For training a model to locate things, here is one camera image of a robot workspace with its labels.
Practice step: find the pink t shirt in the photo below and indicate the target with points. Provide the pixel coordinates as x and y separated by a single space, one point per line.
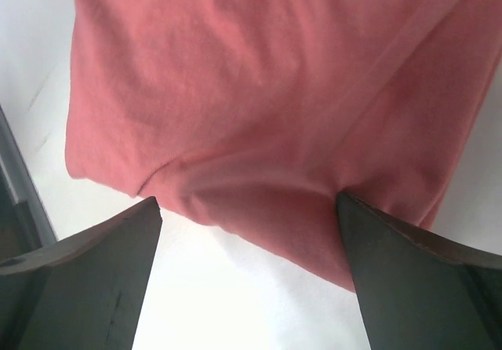
252 115

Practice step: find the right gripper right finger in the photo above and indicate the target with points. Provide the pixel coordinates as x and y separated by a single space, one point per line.
416 289

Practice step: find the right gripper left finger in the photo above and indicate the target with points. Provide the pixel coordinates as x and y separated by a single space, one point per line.
85 291

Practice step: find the left aluminium frame post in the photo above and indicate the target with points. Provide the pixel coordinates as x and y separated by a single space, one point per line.
22 212

